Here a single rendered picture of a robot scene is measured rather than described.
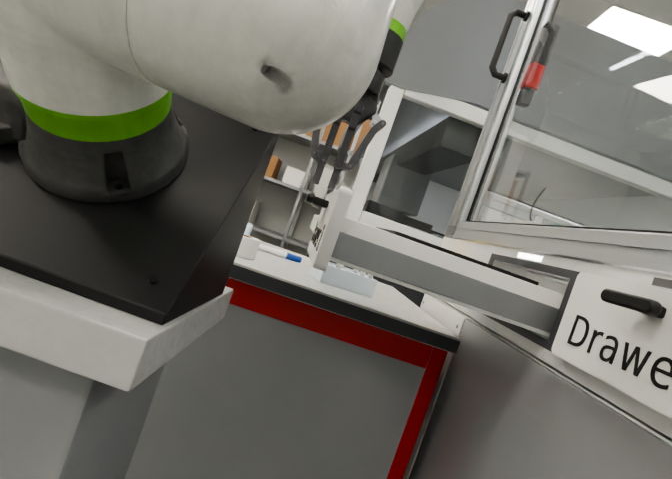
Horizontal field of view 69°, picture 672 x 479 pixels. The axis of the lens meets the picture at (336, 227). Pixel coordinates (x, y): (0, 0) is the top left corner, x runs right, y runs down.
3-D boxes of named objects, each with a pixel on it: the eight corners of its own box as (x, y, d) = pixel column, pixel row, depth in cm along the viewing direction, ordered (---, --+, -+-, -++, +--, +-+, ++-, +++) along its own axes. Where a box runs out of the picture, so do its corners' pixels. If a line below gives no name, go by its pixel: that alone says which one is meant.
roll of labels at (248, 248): (236, 257, 92) (243, 237, 92) (213, 246, 96) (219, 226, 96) (261, 262, 98) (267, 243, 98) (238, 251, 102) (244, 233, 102)
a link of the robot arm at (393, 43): (353, 10, 73) (410, 33, 74) (345, 38, 85) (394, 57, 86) (340, 48, 73) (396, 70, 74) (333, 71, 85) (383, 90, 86)
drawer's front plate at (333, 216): (312, 268, 62) (341, 186, 62) (307, 250, 91) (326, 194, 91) (325, 272, 62) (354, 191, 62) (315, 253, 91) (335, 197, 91)
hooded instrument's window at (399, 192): (340, 218, 159) (386, 87, 159) (316, 214, 337) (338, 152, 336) (648, 328, 169) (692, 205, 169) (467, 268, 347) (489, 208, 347)
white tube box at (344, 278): (319, 281, 99) (325, 264, 99) (308, 273, 107) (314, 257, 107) (372, 298, 103) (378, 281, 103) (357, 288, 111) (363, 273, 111)
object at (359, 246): (328, 260, 64) (344, 216, 64) (319, 246, 89) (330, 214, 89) (601, 355, 67) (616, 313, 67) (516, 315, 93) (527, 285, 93)
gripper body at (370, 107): (384, 84, 83) (366, 135, 83) (337, 66, 83) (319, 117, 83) (393, 71, 76) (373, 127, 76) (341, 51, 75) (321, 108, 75)
